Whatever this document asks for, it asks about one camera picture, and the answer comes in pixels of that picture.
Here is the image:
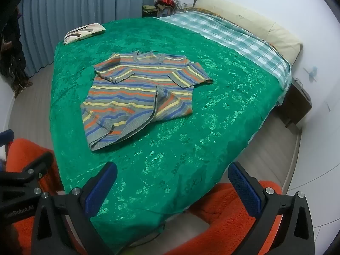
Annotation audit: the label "cream padded headboard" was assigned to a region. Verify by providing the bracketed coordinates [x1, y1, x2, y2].
[193, 0, 304, 65]

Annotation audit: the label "patterned cream pillow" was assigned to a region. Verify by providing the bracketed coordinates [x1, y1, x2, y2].
[63, 23, 105, 45]

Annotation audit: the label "green checked bed sheet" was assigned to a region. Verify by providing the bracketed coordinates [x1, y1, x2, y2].
[159, 13, 293, 96]

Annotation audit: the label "dark hanging clothes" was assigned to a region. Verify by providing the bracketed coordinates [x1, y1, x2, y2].
[0, 7, 34, 88]

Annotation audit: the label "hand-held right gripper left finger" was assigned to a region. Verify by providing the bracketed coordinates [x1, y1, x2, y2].
[31, 161, 118, 255]

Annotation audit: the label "pile of bags and flowers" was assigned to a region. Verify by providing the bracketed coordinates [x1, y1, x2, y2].
[142, 0, 194, 18]

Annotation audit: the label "green velvet bedspread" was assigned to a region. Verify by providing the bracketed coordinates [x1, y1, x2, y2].
[50, 17, 290, 247]

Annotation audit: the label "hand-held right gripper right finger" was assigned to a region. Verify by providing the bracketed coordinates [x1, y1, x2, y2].
[228, 161, 315, 255]

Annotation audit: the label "dark wooden nightstand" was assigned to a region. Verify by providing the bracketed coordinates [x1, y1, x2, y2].
[278, 77, 313, 129]

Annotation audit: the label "striped knit t-shirt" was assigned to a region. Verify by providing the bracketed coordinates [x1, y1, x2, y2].
[80, 50, 214, 152]

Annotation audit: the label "grey-blue pleated curtain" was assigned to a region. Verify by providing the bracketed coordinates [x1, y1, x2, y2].
[16, 0, 176, 77]

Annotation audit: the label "blue wall decoration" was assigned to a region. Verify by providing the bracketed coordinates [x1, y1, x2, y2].
[304, 65, 319, 84]

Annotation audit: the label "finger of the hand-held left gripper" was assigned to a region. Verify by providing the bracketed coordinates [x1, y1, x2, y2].
[0, 151, 54, 208]

